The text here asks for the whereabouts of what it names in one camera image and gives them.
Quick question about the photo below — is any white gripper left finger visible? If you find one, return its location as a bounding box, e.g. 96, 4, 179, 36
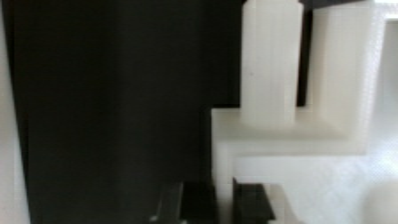
149, 182, 183, 224

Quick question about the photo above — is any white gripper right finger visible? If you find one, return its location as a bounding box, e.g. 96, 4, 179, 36
233, 181, 275, 224

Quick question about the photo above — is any white U-shaped fence wall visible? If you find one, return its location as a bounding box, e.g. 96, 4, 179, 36
0, 21, 30, 224

